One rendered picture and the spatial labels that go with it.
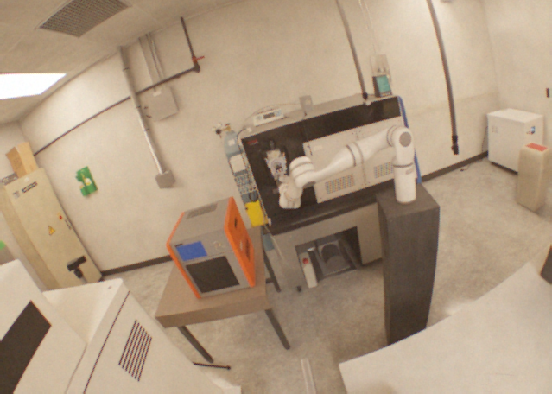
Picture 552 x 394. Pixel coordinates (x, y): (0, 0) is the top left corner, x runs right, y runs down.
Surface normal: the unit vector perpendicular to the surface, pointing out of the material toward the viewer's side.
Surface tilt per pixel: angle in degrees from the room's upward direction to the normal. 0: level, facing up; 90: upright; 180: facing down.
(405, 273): 90
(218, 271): 90
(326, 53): 90
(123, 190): 90
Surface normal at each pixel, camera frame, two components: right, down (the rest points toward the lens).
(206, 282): 0.09, 0.35
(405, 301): -0.15, 0.41
